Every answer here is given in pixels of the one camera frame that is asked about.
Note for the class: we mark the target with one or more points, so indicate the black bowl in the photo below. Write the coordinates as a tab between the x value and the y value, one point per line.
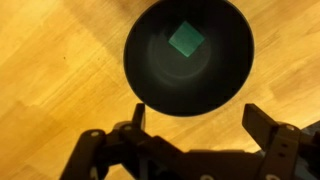
156	73

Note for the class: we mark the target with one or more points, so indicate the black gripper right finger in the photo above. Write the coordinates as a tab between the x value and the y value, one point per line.
273	136

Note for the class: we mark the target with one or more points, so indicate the teal square block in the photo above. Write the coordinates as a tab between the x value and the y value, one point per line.
186	39

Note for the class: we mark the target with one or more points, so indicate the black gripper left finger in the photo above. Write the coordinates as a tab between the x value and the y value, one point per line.
133	146

